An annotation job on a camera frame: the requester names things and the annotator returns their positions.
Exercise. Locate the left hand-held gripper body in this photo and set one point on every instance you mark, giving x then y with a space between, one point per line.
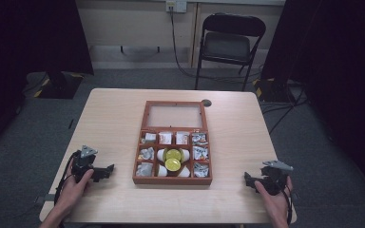
84 163

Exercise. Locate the white orange packet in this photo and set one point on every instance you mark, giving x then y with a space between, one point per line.
165 138
182 138

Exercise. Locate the silver blue printed packet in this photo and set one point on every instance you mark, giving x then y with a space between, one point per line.
199 138
201 170
200 153

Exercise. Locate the person's right hand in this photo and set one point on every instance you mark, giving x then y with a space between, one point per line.
277 204

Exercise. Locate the black curtain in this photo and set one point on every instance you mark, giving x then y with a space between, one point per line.
339 63
28 38

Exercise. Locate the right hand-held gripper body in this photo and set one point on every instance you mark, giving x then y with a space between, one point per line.
274 180

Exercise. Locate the white wall outlet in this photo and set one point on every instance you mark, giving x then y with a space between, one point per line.
176 5

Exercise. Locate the person's left hand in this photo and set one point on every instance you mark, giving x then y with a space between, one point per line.
72 193

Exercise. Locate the wooden compartment box with lid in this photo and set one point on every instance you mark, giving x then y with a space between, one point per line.
174 181

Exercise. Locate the silver grey packet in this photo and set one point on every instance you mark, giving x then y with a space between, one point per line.
147 154
144 169
149 137

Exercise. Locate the pile of yellow-lidded creamer cups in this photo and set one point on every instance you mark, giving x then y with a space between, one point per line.
173 164

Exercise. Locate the black folding chair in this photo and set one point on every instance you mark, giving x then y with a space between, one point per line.
226 47

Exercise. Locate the stand base with striped tape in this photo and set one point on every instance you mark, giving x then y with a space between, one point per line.
272 90
57 85

